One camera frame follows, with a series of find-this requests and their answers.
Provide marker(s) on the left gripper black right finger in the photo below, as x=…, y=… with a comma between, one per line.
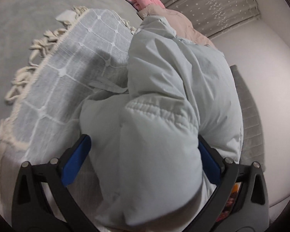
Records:
x=251, y=209

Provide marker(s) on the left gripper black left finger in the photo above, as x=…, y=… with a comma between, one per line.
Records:
x=41, y=199

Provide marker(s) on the light blue hooded puffer jacket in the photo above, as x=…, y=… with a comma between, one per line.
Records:
x=145, y=142

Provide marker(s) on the person's right hand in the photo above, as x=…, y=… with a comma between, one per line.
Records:
x=230, y=202

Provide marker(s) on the grey quilted headboard cover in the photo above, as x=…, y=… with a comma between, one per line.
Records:
x=253, y=144

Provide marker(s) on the grey checked fringed blanket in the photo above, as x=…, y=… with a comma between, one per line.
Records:
x=65, y=67

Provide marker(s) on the beige duvet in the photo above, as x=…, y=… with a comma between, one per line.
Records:
x=180, y=23

